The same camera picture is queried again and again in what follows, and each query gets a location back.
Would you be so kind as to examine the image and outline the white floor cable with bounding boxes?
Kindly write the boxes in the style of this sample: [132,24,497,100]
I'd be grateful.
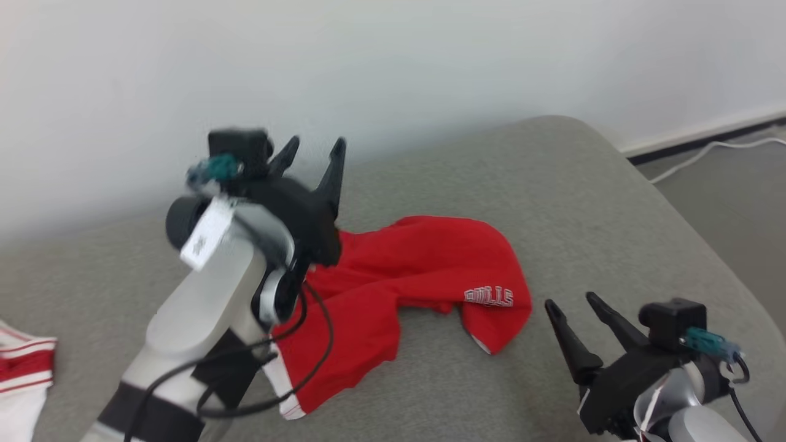
[650,136,786,185]

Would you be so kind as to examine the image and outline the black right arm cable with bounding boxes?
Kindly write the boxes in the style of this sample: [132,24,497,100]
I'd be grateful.
[726,355,766,442]

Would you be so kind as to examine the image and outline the teal right camera connector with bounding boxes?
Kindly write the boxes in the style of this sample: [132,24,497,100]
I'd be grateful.
[684,327,742,361]

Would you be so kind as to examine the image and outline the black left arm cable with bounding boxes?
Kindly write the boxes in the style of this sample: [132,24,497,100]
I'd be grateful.
[125,279,336,442]

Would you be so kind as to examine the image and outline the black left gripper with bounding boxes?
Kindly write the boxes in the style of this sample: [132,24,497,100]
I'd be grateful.
[244,136,347,271]

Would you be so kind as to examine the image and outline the red white basketball jersey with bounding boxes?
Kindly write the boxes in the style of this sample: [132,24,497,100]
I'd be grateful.
[0,319,58,442]

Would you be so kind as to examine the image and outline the white wall baseboard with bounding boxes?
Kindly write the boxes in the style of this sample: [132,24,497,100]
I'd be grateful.
[620,107,786,164]

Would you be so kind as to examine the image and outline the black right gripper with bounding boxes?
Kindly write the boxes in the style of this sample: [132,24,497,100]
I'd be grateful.
[544,292,693,437]

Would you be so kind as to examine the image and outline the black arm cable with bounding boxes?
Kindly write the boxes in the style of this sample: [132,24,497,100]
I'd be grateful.
[726,355,766,442]
[125,279,336,442]

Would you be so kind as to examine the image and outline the white paper tag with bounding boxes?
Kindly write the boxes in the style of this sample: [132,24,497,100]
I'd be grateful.
[179,196,236,272]

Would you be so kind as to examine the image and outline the red basketball shorts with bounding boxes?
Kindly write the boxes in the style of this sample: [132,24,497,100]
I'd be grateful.
[269,215,534,422]

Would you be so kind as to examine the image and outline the teal camera connector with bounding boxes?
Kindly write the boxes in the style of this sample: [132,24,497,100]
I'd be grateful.
[684,327,742,361]
[187,153,244,187]

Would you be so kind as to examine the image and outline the teal left camera connector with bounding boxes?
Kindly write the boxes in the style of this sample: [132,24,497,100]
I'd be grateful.
[187,153,244,187]

